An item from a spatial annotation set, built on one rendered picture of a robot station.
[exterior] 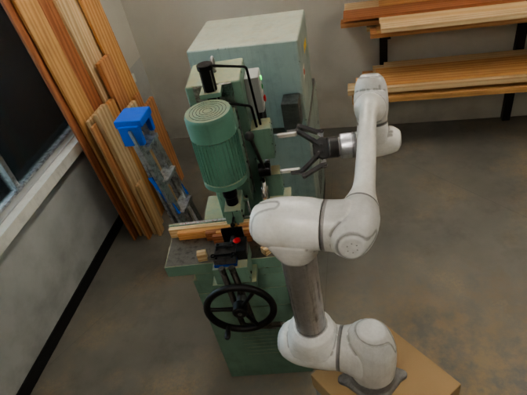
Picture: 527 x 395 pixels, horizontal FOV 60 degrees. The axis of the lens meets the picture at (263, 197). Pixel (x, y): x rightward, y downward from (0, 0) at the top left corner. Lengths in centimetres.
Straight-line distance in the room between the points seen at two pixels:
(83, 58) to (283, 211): 240
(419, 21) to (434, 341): 202
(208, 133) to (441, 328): 174
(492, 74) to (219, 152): 249
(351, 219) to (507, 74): 278
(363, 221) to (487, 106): 334
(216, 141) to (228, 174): 15
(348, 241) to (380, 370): 64
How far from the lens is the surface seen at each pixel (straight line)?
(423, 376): 181
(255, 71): 193
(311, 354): 158
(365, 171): 133
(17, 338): 296
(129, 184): 329
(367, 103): 149
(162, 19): 413
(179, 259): 197
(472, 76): 368
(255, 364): 252
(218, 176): 170
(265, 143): 191
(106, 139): 312
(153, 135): 269
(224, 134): 161
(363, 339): 154
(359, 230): 107
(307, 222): 110
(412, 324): 273
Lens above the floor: 225
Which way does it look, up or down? 39 degrees down
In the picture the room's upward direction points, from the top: 12 degrees counter-clockwise
